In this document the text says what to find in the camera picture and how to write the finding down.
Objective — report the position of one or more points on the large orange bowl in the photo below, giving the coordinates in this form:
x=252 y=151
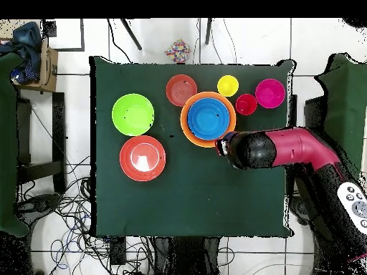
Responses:
x=200 y=143

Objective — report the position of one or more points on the large blue bowl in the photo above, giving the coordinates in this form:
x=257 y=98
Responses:
x=195 y=132

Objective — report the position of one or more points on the pink bowl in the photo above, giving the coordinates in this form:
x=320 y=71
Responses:
x=270 y=93

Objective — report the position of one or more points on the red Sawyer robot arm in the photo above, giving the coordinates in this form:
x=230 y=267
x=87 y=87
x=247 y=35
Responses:
x=301 y=146

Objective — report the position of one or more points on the red cup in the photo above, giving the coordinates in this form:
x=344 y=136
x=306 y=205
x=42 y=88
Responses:
x=246 y=104

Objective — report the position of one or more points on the yellow cup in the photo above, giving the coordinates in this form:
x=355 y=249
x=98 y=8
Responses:
x=228 y=86

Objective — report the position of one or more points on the small red bowl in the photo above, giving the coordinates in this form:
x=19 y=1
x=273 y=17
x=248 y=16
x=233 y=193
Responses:
x=181 y=90

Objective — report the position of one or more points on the dark green tablecloth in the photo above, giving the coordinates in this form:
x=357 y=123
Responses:
x=172 y=200

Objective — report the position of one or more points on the wide red bowl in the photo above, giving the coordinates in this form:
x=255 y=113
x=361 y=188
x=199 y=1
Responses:
x=142 y=158

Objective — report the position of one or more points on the green bowl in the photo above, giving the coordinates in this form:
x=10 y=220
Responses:
x=132 y=114

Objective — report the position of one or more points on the colourful patterned box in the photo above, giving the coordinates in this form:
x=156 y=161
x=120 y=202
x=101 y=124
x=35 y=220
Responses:
x=177 y=51

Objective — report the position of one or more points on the black tripod leg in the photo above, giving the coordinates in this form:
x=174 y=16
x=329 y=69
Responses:
x=132 y=34
x=208 y=31

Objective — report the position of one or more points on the green cloth covered table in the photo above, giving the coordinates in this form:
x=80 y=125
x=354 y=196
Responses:
x=347 y=100
x=7 y=143

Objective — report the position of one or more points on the black floor box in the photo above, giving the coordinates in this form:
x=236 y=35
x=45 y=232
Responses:
x=118 y=250

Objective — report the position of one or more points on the cardboard box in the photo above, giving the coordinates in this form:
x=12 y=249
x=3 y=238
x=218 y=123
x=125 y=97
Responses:
x=48 y=71

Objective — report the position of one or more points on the black caster base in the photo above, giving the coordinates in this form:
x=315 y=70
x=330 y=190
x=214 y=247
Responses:
x=40 y=203

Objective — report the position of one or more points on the blue cloth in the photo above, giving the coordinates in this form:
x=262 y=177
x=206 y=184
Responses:
x=27 y=37

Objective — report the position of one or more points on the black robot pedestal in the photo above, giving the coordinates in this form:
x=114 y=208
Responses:
x=186 y=257

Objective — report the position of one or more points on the black stool frame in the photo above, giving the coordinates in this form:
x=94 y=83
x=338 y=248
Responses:
x=58 y=129

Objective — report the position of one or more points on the black floor frame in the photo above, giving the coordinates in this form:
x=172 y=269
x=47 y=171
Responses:
x=82 y=34

